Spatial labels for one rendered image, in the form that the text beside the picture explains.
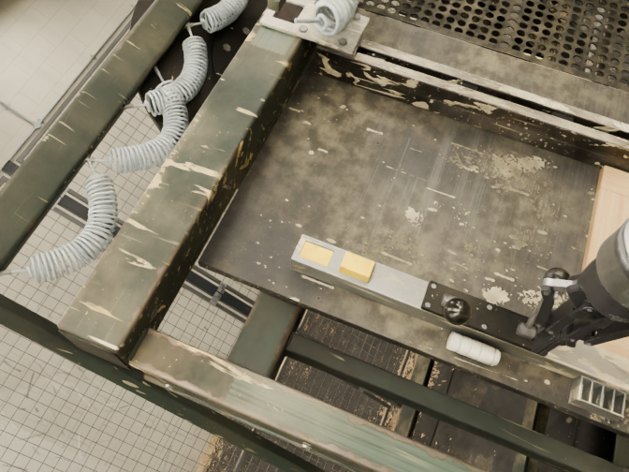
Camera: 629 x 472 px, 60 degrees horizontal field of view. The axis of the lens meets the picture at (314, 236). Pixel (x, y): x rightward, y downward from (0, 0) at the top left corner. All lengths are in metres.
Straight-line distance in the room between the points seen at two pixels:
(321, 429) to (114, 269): 0.38
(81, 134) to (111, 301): 0.67
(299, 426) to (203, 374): 0.16
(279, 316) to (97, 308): 0.29
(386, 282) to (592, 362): 0.33
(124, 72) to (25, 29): 4.62
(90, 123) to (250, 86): 0.54
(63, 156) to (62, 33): 4.78
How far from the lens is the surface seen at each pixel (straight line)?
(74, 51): 6.06
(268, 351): 0.91
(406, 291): 0.88
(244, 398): 0.81
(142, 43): 1.57
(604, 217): 1.10
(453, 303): 0.76
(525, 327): 0.89
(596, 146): 1.14
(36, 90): 5.84
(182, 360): 0.83
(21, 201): 1.35
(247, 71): 1.04
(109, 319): 0.82
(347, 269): 0.86
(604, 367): 0.95
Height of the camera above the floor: 2.00
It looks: 19 degrees down
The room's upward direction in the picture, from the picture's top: 55 degrees counter-clockwise
